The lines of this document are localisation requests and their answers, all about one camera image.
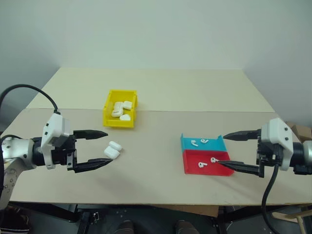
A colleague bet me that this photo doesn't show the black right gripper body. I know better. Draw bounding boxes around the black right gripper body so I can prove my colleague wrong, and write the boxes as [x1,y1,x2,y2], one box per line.
[255,136,284,169]

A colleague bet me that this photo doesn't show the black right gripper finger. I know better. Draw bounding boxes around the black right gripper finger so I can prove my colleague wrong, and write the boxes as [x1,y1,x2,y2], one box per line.
[222,129,262,142]
[217,160,266,178]

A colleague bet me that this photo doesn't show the black table frame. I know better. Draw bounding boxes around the black table frame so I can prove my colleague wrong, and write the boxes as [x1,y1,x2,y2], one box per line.
[7,201,312,234]

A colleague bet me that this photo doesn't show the blue plastic tray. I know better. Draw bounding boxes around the blue plastic tray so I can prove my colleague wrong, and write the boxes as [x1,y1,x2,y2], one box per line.
[180,133,227,153]

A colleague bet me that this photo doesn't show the dark rounded brown shape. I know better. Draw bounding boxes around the dark rounded brown shape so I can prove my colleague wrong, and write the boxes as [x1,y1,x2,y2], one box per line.
[118,219,134,234]
[175,219,197,234]

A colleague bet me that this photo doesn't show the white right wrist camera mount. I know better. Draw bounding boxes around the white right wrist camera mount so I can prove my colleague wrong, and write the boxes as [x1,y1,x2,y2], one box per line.
[260,117,293,171]

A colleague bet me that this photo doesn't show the red plastic tray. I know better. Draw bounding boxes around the red plastic tray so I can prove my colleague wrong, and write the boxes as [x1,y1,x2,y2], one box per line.
[182,149,235,176]

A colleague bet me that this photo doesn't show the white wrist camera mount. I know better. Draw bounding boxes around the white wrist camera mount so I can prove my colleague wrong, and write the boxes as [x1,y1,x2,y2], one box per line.
[40,113,73,170]
[260,117,293,171]

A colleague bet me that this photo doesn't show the yellow plastic bin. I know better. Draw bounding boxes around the yellow plastic bin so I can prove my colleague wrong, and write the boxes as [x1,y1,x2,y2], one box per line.
[102,89,139,129]

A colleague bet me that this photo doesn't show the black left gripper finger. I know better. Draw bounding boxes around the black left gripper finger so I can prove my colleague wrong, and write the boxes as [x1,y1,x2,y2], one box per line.
[73,129,109,141]
[74,158,114,174]

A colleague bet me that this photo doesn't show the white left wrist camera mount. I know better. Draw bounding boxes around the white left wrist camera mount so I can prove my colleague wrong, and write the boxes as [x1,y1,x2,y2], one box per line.
[40,113,73,170]

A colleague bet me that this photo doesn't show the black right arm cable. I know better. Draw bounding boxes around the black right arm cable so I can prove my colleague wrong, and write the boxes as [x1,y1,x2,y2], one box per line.
[261,146,281,234]

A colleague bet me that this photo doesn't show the light wooden frame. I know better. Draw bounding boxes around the light wooden frame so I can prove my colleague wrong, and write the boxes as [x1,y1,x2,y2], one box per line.
[272,206,312,234]

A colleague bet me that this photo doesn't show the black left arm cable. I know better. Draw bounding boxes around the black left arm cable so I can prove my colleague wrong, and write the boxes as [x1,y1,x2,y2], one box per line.
[0,84,61,116]

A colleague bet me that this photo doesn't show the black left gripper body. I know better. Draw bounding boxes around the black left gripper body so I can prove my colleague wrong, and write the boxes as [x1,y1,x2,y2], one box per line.
[49,134,78,173]

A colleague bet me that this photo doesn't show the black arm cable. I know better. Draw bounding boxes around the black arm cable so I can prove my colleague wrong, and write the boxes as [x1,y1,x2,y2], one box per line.
[261,146,281,234]
[0,84,61,116]

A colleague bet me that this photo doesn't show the brown cardboard box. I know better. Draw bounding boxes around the brown cardboard box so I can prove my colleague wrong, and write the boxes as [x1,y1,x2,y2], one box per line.
[284,120,312,144]

